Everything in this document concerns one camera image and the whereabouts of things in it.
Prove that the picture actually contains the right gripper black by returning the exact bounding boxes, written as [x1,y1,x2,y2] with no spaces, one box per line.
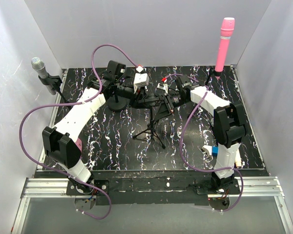
[154,93,189,121]

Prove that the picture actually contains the black round-base desk stand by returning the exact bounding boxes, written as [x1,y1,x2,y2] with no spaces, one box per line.
[107,95,127,112]

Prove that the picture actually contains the black tripod stand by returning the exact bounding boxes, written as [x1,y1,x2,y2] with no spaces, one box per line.
[132,94,166,149]
[205,68,219,86]

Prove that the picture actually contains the beige peach microphone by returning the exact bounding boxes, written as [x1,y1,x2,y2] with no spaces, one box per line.
[235,151,243,169]

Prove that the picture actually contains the pink tall microphone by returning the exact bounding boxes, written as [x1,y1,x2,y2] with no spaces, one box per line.
[215,17,235,79]

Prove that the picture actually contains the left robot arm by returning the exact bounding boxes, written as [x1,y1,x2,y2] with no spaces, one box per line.
[42,61,149,195]

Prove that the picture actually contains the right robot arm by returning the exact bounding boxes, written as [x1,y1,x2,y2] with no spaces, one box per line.
[172,74,248,194]

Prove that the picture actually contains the silver grey microphone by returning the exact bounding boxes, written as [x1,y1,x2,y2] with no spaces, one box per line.
[31,57,56,95]

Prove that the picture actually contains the white and blue block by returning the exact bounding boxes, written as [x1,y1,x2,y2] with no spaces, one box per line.
[202,145,218,156]

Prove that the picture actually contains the pink plastic block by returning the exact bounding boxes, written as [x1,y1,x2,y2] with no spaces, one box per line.
[75,138,83,159]

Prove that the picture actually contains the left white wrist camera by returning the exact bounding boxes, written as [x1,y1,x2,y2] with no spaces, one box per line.
[133,65,149,93]

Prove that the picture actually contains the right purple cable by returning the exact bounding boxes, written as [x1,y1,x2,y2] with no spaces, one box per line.
[162,73,244,212]

